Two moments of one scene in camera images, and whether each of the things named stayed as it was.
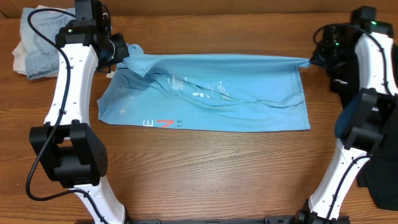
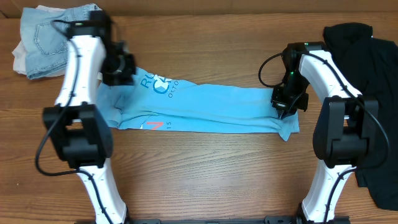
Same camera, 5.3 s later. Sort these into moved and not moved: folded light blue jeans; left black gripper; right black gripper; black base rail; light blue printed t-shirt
Moved: right black gripper; left black gripper; light blue printed t-shirt
Not moved: folded light blue jeans; black base rail
